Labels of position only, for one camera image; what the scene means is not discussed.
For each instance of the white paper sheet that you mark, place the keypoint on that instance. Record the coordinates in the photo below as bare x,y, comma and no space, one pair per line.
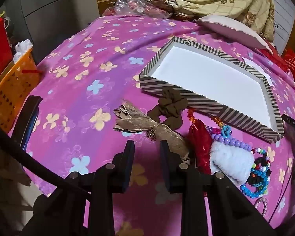
254,65

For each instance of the white fluffy scrunchie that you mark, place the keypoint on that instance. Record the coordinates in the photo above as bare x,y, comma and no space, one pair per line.
231,159

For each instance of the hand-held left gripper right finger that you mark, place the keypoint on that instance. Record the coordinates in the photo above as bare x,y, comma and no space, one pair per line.
165,157

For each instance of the white pillow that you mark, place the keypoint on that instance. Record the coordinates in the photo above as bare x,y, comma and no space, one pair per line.
233,30

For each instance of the grey cabinet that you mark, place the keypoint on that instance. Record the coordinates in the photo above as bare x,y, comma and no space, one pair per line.
59,9

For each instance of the brown fabric scrunchie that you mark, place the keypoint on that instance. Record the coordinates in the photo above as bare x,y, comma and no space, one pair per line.
173,100

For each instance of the white plastic bag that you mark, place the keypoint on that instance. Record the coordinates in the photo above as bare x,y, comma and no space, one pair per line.
23,48

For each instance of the burlap bow hair clip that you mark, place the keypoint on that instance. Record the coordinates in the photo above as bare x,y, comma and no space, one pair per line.
137,123

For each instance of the striped cardboard box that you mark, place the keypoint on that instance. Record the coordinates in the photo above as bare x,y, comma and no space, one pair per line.
211,78

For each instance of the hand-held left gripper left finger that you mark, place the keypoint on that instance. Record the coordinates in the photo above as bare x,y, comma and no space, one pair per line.
129,157

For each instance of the dark flat panel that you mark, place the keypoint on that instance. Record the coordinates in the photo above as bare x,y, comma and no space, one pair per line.
27,123

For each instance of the pink floral blanket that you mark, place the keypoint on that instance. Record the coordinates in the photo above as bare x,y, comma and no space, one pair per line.
88,66

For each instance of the clear plastic bag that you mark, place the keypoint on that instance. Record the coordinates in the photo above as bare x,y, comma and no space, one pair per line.
135,6

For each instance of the red glossy hair clip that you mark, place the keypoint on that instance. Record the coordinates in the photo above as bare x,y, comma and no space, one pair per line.
200,145

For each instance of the red frilled cloth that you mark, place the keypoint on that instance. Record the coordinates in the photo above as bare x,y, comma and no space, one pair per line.
270,56

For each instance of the orange plastic basket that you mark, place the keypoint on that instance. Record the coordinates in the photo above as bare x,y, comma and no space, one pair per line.
12,88

